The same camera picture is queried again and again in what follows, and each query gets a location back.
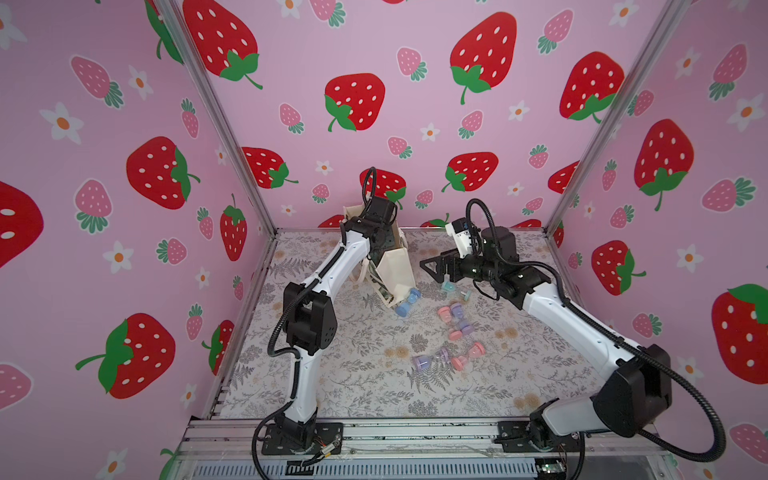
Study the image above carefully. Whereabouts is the silver corner frame post left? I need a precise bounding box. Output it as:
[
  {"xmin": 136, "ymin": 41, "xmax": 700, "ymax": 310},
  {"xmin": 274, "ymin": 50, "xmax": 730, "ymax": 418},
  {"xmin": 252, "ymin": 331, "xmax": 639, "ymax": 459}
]
[{"xmin": 157, "ymin": 0, "xmax": 277, "ymax": 240}]

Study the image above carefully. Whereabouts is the silver corner frame post right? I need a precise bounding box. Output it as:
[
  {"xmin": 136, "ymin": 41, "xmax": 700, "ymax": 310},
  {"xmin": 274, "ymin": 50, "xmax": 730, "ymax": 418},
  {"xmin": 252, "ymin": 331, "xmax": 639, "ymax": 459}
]
[{"xmin": 544, "ymin": 0, "xmax": 690, "ymax": 240}]

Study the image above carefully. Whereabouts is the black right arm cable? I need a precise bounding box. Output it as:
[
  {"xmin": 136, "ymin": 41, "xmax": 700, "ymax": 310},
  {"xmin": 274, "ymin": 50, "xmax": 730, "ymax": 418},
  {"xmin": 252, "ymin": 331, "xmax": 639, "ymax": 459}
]
[{"xmin": 465, "ymin": 197, "xmax": 727, "ymax": 463}]

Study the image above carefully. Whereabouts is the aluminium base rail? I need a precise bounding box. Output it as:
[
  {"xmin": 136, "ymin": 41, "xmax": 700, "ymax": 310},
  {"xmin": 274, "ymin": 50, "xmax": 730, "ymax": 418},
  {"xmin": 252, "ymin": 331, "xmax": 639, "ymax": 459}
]
[{"xmin": 161, "ymin": 417, "xmax": 683, "ymax": 479}]

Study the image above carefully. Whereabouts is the pink hourglass centre right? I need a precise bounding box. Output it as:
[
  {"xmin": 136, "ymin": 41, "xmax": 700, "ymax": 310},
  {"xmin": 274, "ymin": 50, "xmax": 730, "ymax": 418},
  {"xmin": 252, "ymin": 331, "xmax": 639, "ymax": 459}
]
[{"xmin": 437, "ymin": 303, "xmax": 465, "ymax": 324}]

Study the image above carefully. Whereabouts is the pink hourglass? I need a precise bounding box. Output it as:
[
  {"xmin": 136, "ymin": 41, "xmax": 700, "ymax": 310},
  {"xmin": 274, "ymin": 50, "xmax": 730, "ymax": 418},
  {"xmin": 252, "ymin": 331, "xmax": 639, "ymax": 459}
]
[
  {"xmin": 437, "ymin": 303, "xmax": 465, "ymax": 324},
  {"xmin": 450, "ymin": 342, "xmax": 486, "ymax": 372}
]

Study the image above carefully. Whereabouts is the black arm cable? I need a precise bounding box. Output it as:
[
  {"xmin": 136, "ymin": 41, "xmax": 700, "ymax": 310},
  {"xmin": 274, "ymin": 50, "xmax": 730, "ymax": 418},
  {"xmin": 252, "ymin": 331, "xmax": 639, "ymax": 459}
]
[
  {"xmin": 465, "ymin": 197, "xmax": 727, "ymax": 463},
  {"xmin": 251, "ymin": 166, "xmax": 379, "ymax": 480}
]

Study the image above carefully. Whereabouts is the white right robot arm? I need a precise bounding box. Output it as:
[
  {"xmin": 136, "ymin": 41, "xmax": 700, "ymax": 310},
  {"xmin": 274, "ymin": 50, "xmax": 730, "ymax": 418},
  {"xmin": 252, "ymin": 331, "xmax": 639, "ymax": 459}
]
[{"xmin": 419, "ymin": 226, "xmax": 672, "ymax": 449}]

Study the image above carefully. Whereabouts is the lilac hourglass centre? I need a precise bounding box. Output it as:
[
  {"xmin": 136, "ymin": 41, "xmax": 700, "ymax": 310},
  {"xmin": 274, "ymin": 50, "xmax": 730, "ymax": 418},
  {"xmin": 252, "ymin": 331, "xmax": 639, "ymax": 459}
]
[{"xmin": 412, "ymin": 347, "xmax": 451, "ymax": 373}]

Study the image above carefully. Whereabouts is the cream canvas tote bag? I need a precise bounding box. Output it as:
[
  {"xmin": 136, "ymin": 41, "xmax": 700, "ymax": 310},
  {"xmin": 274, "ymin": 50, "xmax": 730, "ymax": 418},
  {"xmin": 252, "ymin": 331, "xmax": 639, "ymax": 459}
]
[{"xmin": 340, "ymin": 221, "xmax": 415, "ymax": 309}]

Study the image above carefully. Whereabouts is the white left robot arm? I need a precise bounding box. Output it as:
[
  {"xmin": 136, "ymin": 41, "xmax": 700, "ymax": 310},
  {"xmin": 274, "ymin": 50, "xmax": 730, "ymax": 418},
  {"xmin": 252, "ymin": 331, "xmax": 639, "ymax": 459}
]
[{"xmin": 279, "ymin": 196, "xmax": 397, "ymax": 427}]

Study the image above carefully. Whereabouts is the teal hourglass far right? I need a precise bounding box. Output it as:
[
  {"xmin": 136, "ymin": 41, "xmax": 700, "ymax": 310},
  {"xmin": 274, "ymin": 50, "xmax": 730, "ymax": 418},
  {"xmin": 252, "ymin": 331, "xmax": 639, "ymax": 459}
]
[{"xmin": 441, "ymin": 280, "xmax": 471, "ymax": 303}]

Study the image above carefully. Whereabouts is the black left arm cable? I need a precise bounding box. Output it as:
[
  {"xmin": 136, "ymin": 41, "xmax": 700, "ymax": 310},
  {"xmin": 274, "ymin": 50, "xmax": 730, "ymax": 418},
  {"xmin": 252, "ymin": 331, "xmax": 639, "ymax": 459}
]
[{"xmin": 251, "ymin": 166, "xmax": 379, "ymax": 480}]

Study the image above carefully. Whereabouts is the silver corner frame post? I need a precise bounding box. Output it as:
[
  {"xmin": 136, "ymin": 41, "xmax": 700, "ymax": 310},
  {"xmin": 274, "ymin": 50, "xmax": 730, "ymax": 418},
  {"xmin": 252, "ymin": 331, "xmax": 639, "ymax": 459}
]
[
  {"xmin": 157, "ymin": 0, "xmax": 277, "ymax": 240},
  {"xmin": 544, "ymin": 0, "xmax": 690, "ymax": 240}
]

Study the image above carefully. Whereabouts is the blue hourglass near bag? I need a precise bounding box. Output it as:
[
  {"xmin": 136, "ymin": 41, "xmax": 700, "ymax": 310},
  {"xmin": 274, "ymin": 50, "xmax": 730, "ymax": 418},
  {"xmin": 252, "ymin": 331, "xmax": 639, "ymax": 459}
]
[{"xmin": 395, "ymin": 288, "xmax": 422, "ymax": 318}]

